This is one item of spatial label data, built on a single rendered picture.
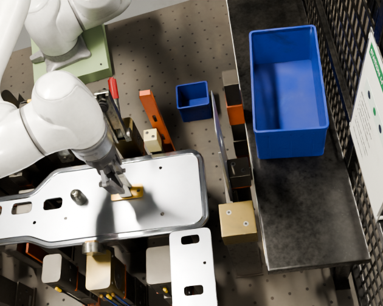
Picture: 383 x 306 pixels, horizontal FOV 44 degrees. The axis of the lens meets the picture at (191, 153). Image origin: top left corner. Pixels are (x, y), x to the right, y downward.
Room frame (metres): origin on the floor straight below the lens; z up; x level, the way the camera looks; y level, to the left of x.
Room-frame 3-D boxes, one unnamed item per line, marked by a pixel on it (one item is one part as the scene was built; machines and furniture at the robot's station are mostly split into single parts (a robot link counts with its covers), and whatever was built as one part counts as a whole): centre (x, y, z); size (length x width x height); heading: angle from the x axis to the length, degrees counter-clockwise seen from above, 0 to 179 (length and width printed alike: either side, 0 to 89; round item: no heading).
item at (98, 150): (0.59, 0.19, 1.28); 0.09 x 0.09 x 0.06
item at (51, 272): (0.45, 0.42, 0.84); 0.10 x 0.05 x 0.29; 167
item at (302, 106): (0.66, -0.27, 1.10); 0.30 x 0.17 x 0.13; 162
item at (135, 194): (0.59, 0.19, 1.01); 0.08 x 0.04 x 0.01; 77
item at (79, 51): (1.42, 0.36, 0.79); 0.22 x 0.18 x 0.06; 96
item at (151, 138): (0.69, 0.08, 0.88); 0.04 x 0.04 x 0.37; 77
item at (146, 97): (0.72, 0.06, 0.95); 0.03 x 0.01 x 0.50; 77
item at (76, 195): (0.61, 0.31, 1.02); 0.03 x 0.03 x 0.07
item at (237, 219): (0.40, -0.05, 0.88); 0.08 x 0.08 x 0.36; 77
